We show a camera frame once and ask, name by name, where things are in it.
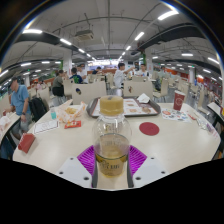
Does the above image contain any flat round red coaster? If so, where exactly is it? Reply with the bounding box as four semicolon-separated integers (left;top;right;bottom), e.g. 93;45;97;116
138;121;161;137

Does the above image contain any red box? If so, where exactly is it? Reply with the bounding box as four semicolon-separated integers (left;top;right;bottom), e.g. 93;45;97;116
17;132;36;154

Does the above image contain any clear plastic bag with food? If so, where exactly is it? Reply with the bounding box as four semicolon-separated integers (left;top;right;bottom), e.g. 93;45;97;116
54;101;88;124

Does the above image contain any white paper receipt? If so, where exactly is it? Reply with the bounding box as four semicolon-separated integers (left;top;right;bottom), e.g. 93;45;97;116
33;119;60;135

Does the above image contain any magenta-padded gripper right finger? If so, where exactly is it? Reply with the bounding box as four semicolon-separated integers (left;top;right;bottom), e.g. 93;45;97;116
126;144;169;189

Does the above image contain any brown food tray with menu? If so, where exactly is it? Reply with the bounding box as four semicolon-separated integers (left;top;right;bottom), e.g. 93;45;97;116
85;96;162;119

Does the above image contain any clear bottle with yellow cap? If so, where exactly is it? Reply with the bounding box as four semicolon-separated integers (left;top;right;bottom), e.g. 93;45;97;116
92;95;133;178

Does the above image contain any black backpack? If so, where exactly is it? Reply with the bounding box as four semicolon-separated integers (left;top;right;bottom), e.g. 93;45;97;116
28;96;48;123

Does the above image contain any person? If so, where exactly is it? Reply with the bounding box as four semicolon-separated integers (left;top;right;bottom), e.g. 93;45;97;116
51;69;68;107
3;76;33;134
69;67;84;84
77;63;89;83
113;62;136;89
135;63;151;78

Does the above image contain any small clear teal bottle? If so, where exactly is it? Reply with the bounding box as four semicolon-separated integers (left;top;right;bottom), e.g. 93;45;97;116
49;107;58;120

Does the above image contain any red paper cup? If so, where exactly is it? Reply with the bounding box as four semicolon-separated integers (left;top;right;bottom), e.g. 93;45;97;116
172;89;186;112

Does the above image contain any group of ceiling lights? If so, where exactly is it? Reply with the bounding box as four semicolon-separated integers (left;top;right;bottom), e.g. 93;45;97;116
0;9;224;81

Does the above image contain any clear plastic package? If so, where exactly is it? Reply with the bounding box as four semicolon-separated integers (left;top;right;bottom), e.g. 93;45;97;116
196;116;214;134

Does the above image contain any beige neighbouring table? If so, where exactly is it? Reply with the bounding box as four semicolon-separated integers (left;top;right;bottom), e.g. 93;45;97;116
0;111;21;141
206;101;224;128

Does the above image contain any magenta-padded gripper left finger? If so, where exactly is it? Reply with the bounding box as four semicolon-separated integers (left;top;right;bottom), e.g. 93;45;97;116
55;144;99;189

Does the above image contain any red and white snack packet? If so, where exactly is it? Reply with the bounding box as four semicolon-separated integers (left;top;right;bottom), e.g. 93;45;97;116
63;120;83;130

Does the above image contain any group of beige chairs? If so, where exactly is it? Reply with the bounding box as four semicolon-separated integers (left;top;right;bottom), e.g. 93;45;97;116
151;71;208;104

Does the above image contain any ceiling air conditioner unit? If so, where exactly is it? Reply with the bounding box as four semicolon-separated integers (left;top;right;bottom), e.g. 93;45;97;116
74;29;95;42

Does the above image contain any colourful printed leaflet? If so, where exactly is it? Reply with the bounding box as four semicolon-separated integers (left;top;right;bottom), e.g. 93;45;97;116
161;108;193;124

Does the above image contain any crumpled white napkin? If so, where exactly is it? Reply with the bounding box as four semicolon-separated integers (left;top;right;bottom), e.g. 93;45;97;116
136;92;151;104

